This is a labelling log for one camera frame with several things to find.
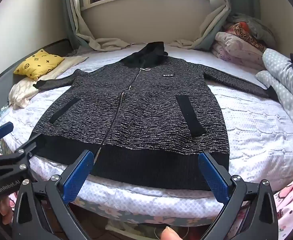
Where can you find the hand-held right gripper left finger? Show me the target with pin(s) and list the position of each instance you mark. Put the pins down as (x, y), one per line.
(77, 177)

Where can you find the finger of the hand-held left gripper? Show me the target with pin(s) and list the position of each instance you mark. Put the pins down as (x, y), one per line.
(19, 158)
(1, 130)

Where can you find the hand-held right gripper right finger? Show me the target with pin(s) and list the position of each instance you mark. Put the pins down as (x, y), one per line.
(212, 177)

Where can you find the black grey knitted hooded jacket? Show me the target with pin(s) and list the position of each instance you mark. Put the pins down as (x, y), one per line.
(149, 110)

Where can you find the person's left hand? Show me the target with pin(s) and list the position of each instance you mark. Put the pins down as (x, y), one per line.
(5, 211)

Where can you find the person's right hand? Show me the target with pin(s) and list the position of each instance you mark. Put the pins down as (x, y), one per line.
(170, 233)

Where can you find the cream knitted blanket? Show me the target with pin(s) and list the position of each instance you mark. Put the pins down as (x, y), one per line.
(21, 92)

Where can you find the floral bed sheet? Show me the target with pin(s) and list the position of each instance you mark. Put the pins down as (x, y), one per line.
(136, 215)

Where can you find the yellow patterned pillow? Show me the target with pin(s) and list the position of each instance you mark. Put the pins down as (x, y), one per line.
(39, 63)

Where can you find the beige and teal curtain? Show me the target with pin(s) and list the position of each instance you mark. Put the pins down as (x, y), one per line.
(74, 25)
(211, 27)

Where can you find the grey polka dot blanket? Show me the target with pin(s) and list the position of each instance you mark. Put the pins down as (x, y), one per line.
(279, 65)

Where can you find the pink floral folded quilt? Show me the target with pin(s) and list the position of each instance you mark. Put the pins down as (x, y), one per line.
(236, 47)

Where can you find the red patterned folded quilt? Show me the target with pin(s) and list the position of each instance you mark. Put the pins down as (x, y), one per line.
(246, 33)

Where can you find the grey crumpled cloth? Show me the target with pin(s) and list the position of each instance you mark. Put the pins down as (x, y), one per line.
(259, 27)

